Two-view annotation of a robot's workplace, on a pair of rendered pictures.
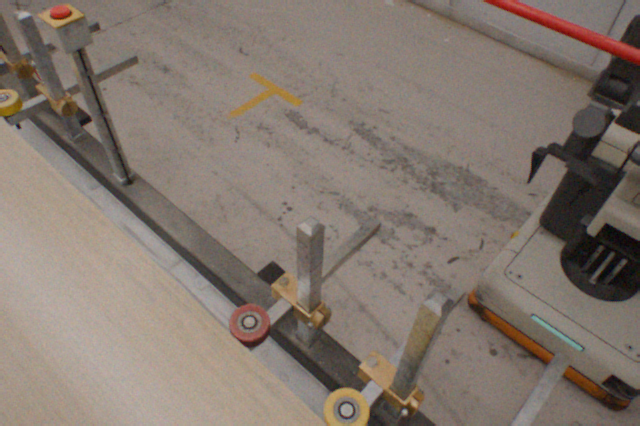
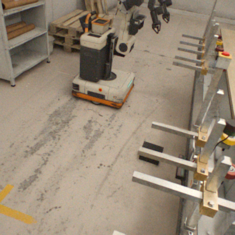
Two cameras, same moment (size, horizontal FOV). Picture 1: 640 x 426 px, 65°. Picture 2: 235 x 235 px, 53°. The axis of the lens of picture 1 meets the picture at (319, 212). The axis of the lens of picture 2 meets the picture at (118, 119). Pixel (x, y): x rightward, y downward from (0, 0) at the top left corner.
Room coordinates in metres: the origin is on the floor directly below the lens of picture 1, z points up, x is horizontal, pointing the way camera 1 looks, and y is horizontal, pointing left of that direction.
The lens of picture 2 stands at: (2.10, 1.50, 1.65)
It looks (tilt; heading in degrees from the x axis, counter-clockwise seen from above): 37 degrees down; 243
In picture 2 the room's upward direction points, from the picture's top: 8 degrees clockwise
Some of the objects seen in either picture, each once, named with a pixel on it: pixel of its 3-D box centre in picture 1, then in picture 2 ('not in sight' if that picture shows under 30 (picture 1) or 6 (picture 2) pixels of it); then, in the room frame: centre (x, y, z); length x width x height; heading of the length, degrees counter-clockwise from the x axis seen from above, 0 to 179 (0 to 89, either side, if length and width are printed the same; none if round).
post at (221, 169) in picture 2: not in sight; (203, 200); (1.50, 1.16, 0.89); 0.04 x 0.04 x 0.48; 50
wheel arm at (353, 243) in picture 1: (316, 278); (196, 68); (0.61, 0.00, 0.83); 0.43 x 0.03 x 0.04; 140
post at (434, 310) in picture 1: (411, 365); (208, 48); (0.37, -0.18, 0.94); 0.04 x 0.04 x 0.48; 50
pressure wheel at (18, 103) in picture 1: (10, 112); (226, 142); (1.10, 0.89, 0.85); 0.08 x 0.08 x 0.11
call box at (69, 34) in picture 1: (67, 30); (222, 61); (1.01, 0.58, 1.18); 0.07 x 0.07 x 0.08; 50
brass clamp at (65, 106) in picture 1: (57, 99); (202, 136); (1.19, 0.80, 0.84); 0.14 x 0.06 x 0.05; 50
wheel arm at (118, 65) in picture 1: (75, 87); (189, 135); (1.26, 0.77, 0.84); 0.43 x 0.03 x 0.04; 140
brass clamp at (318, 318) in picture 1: (301, 302); (204, 69); (0.55, 0.03, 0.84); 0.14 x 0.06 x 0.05; 50
